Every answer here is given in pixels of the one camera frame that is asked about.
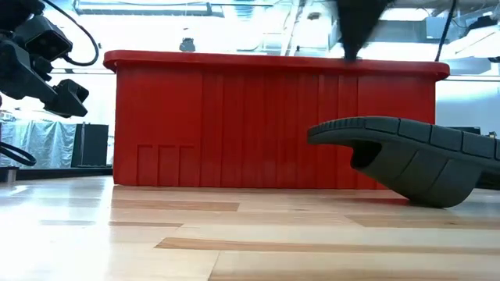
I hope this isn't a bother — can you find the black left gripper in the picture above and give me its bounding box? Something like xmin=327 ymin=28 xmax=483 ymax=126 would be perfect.
xmin=0 ymin=38 xmax=90 ymax=119

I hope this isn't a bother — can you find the black foam slide sandal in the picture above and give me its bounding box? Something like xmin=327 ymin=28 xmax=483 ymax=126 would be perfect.
xmin=307 ymin=116 xmax=500 ymax=208

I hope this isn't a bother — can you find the red plastic bin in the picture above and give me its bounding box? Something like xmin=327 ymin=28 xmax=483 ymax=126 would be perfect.
xmin=103 ymin=49 xmax=451 ymax=190

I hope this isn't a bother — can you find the grey plastic sheet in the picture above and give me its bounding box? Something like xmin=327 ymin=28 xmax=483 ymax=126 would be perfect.
xmin=0 ymin=119 xmax=77 ymax=169

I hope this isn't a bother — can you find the black cabinet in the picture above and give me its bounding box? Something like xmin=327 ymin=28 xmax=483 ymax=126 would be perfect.
xmin=70 ymin=123 xmax=109 ymax=168

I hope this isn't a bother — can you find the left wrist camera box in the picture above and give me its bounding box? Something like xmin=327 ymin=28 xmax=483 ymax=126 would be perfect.
xmin=13 ymin=15 xmax=74 ymax=62

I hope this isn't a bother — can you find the black cable loop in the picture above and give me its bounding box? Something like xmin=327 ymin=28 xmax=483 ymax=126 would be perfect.
xmin=0 ymin=140 xmax=38 ymax=167

